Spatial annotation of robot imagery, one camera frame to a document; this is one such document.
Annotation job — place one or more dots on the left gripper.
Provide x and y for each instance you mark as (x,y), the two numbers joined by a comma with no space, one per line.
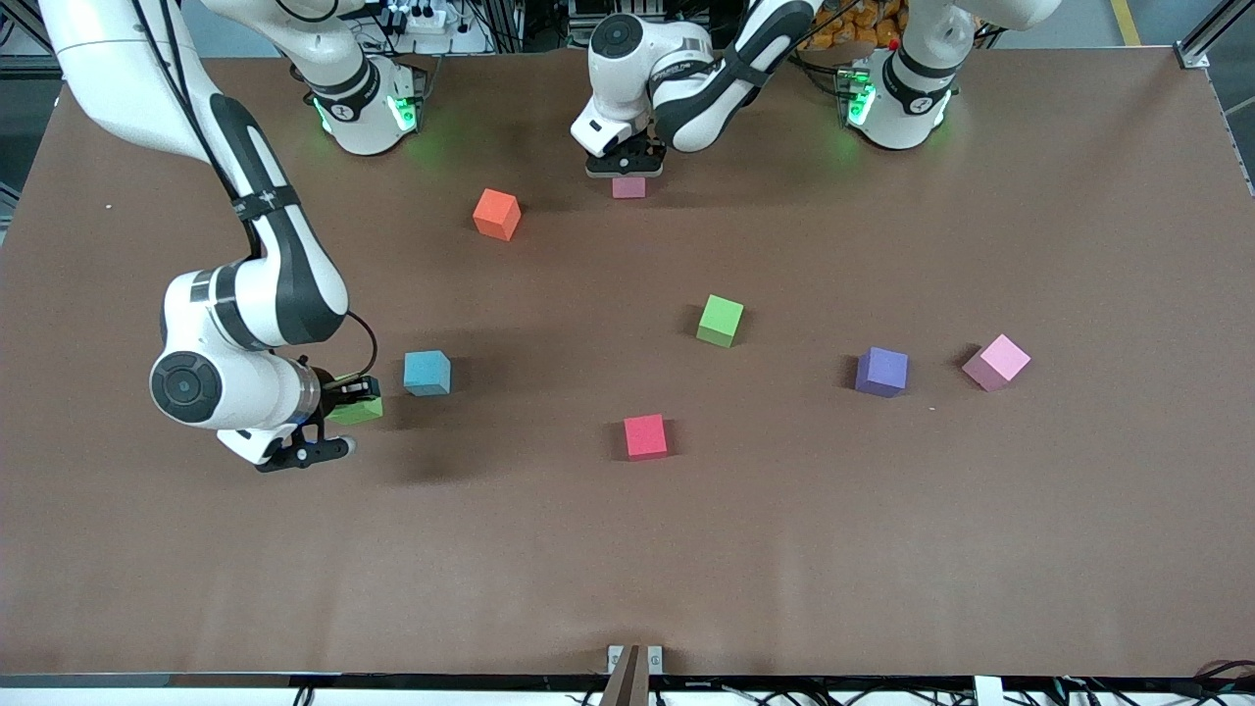
(639,153)

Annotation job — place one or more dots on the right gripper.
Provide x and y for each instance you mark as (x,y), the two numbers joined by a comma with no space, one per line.
(334,388)

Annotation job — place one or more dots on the green foam cube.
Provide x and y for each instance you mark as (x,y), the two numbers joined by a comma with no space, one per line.
(361,412)
(721,321)

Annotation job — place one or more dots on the pink foam cube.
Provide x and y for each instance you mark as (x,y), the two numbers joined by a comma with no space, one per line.
(996,362)
(629,188)

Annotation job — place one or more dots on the blue foam cube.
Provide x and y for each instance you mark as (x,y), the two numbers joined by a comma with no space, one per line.
(427,373)

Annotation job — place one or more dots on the purple foam cube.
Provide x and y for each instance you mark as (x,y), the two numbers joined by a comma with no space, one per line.
(881,372)

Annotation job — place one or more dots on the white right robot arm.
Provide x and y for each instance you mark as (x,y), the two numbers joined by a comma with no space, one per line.
(265,294)

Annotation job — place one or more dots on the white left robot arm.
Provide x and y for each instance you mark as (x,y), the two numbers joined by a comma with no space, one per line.
(706,98)

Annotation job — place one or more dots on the orange foam cube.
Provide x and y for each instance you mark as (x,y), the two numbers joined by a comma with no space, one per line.
(497,214)

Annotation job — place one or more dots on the white power strip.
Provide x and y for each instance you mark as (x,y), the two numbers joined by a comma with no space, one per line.
(426,18)

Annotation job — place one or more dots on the bag of orange items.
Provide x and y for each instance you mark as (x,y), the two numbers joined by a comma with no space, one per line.
(868,25)

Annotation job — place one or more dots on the red foam cube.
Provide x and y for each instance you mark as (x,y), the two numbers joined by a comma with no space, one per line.
(645,436)

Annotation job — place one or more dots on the paper table cover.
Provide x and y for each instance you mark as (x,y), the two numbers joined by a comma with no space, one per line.
(627,549)

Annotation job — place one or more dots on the white label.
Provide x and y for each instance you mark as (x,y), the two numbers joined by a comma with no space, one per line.
(988,690)

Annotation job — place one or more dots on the black table edge rail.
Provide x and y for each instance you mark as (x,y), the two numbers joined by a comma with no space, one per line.
(392,680)

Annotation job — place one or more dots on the small metal bracket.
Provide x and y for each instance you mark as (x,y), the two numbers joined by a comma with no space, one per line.
(655,659)

